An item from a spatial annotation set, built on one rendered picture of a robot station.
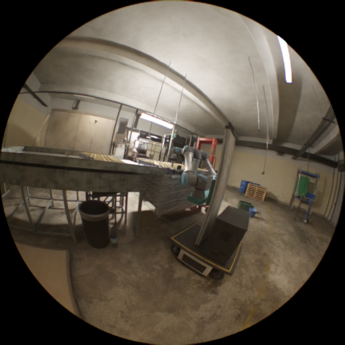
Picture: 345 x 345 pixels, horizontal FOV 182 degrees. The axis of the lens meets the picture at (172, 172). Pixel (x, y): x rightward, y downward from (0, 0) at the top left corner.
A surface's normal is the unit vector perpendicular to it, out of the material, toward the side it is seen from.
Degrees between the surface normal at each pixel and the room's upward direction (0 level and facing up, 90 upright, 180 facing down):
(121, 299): 0
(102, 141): 90
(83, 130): 90
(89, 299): 0
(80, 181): 90
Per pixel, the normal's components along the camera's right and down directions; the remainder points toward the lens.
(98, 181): 0.63, 0.22
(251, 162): -0.75, -0.07
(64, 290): 0.19, -0.97
